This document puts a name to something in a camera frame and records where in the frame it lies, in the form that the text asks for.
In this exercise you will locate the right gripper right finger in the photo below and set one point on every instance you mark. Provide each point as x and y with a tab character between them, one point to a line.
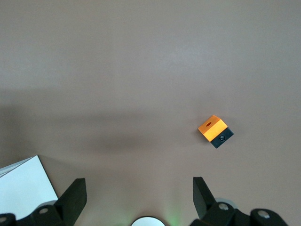
204	202

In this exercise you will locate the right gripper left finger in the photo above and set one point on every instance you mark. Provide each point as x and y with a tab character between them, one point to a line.
70	202

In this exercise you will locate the white drawer cabinet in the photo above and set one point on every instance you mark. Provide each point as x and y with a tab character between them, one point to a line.
23	183

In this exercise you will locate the orange box with black base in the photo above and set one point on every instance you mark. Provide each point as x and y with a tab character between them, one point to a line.
211	129

